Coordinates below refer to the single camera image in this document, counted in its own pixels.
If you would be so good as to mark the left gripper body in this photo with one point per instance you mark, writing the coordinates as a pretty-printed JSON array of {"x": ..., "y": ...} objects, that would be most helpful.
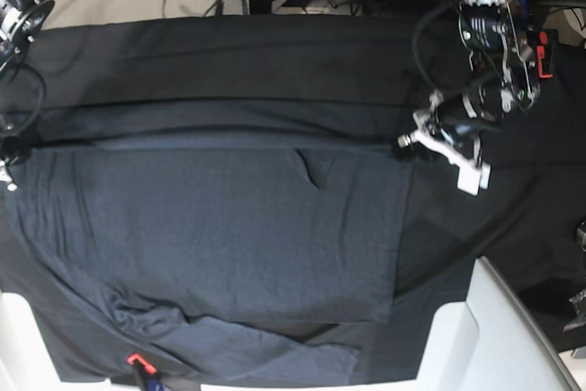
[{"x": 449, "y": 126}]

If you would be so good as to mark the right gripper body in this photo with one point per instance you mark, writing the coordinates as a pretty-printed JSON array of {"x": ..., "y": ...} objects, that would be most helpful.
[{"x": 14, "y": 151}]

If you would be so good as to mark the dark grey T-shirt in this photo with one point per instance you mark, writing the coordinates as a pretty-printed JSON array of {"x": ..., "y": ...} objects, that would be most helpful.
[{"x": 211, "y": 264}]

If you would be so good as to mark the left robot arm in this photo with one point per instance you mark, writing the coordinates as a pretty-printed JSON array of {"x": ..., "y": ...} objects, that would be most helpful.
[{"x": 503, "y": 61}]

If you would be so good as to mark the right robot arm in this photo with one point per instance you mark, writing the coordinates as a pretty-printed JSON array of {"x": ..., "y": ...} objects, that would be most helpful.
[{"x": 21, "y": 22}]

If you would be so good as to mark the black red clamp right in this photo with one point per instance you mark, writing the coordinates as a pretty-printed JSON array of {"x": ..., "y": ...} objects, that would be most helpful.
[{"x": 545, "y": 43}]

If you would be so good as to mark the black red clamp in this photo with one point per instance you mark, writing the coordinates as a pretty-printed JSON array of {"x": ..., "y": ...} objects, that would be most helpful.
[
  {"x": 545, "y": 43},
  {"x": 145, "y": 374}
]

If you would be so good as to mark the black table cloth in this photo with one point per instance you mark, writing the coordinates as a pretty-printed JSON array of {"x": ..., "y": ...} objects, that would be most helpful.
[{"x": 341, "y": 84}]

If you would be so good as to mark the white bin right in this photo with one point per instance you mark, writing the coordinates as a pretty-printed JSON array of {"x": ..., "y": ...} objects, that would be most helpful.
[{"x": 490, "y": 342}]

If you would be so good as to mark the white bin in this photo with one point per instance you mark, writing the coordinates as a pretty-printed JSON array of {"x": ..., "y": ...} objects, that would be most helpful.
[
  {"x": 490, "y": 342},
  {"x": 25, "y": 361}
]

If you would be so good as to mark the white bin left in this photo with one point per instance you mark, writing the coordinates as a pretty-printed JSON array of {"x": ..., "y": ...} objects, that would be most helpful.
[{"x": 25, "y": 361}]

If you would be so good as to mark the black red clamp front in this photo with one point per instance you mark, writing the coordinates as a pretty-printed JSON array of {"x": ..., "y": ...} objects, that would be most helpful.
[{"x": 145, "y": 374}]

